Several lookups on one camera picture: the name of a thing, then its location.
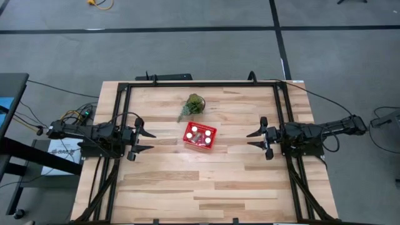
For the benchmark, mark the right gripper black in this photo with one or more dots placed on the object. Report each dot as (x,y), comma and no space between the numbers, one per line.
(271,135)

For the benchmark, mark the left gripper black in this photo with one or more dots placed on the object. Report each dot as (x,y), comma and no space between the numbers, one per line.
(132,137)

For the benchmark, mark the pink pill bottle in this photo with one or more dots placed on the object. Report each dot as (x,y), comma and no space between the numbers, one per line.
(207,140)

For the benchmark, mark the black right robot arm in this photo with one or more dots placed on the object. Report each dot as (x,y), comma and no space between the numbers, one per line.
(315,131)

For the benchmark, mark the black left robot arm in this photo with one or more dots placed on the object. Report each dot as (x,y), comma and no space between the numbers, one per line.
(87,132)

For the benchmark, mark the red plastic mesh basket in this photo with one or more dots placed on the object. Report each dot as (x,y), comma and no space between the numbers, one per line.
(188,142)

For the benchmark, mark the small green potted plant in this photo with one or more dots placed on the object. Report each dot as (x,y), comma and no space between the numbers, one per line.
(193,104)

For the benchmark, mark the power adapter with green light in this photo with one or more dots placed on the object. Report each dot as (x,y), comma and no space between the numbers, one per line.
(87,112)

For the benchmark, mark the long black box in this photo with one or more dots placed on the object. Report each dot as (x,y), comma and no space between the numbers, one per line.
(168,77)

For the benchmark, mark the white printed box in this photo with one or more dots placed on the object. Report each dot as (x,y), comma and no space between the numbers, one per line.
(56,163)

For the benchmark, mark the blue lit screen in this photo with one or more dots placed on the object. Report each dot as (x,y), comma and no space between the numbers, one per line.
(6,104)

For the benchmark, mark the dark side desk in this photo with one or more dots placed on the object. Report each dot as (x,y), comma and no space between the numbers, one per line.
(12,84)

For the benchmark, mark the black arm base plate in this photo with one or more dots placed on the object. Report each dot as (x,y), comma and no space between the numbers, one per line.
(306,153)
(93,153)

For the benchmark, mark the black aluminium table frame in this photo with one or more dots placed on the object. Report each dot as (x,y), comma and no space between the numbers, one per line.
(203,84)

